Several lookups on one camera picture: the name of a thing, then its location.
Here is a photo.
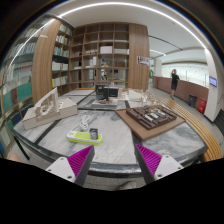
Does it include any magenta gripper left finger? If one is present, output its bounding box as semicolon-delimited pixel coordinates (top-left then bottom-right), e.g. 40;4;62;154
47;145;95;186

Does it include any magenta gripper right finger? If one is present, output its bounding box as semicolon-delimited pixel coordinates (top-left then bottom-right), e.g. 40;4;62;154
135;144;183;184

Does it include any dark charger plug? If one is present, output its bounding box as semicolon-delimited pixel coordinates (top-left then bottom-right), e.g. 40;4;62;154
89;128;98;139

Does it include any brown wooden base board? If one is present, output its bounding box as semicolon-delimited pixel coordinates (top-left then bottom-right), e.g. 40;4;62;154
116;105;185;141

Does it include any green white power strip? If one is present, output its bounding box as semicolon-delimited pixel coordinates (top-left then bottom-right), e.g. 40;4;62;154
67;131;103;145

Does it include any brown architectural model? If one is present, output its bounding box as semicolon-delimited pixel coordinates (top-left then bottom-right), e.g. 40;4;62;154
126;105;177;130

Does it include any wooden slatted bench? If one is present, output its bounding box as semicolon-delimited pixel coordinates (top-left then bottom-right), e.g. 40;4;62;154
159;98;222;162

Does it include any white architectural model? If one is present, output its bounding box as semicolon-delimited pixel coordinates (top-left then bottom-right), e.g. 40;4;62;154
22;88;78;130

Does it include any white small building model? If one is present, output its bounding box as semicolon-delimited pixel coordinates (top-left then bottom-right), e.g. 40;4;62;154
128;89;159;106

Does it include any dark grey bin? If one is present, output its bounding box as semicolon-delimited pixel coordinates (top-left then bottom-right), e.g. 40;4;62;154
188;94;197;108

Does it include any red bin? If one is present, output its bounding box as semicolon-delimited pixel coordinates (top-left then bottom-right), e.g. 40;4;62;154
198;98;207;114

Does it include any black box on table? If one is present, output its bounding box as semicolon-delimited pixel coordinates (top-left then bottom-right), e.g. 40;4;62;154
95;84;107;100

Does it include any brown reception counter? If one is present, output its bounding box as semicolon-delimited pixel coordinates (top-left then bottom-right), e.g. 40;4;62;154
153;76;209;109

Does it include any person in black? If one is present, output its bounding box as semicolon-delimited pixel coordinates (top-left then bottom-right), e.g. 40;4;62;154
171;69;180;100

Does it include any left bookshelf with books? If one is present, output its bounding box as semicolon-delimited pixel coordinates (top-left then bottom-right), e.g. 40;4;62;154
0;16;72;148

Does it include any wooden bookshelf centre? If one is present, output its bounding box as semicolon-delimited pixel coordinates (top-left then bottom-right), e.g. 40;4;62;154
69;22;129;90

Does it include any white power cable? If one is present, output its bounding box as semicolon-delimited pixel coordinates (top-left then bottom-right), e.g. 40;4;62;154
78;113;92;132

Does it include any wall screen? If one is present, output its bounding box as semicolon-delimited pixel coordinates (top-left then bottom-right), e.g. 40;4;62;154
209;76;217;87

